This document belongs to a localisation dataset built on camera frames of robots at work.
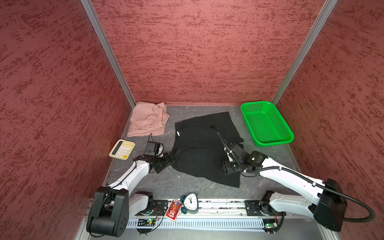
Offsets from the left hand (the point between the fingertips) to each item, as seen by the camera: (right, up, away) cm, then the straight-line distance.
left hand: (172, 164), depth 86 cm
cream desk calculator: (-33, +8, +6) cm, 34 cm away
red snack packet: (+3, -18, -14) cm, 23 cm away
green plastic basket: (+68, +22, +25) cm, 76 cm away
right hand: (+31, -1, -7) cm, 32 cm away
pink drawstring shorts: (-22, +27, +22) cm, 42 cm away
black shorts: (+16, +8, +3) cm, 18 cm away
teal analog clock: (+11, -15, -14) cm, 23 cm away
